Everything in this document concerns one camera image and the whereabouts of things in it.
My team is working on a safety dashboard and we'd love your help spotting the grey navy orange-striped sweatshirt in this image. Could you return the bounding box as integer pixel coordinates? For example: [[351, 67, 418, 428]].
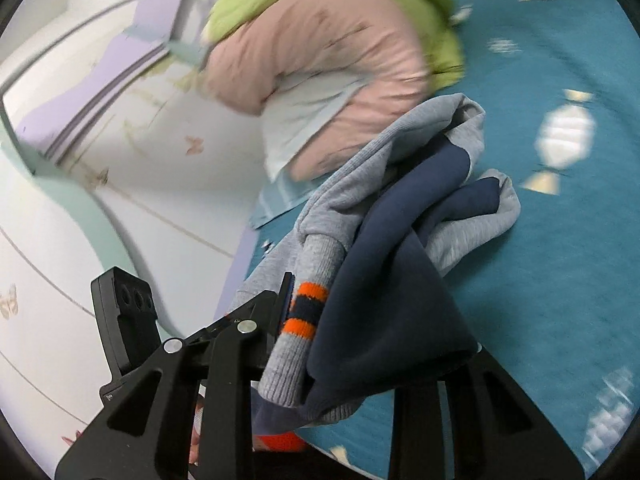
[[232, 93, 521, 436]]

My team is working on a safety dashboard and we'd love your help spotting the operator hand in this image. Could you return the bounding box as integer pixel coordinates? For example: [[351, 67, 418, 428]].
[[189, 394, 204, 465]]

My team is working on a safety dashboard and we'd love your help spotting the teal quilted bed cover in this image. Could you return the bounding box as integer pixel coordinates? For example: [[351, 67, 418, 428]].
[[244, 0, 640, 480]]

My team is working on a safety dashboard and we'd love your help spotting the light blue pillow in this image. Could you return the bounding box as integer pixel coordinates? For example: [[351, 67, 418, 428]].
[[260, 70, 374, 184]]

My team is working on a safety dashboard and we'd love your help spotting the pink and green folded duvet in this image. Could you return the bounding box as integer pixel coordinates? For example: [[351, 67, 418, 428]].
[[202, 0, 464, 182]]

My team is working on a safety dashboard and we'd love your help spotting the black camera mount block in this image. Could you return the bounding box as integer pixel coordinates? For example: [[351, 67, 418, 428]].
[[91, 266, 160, 405]]

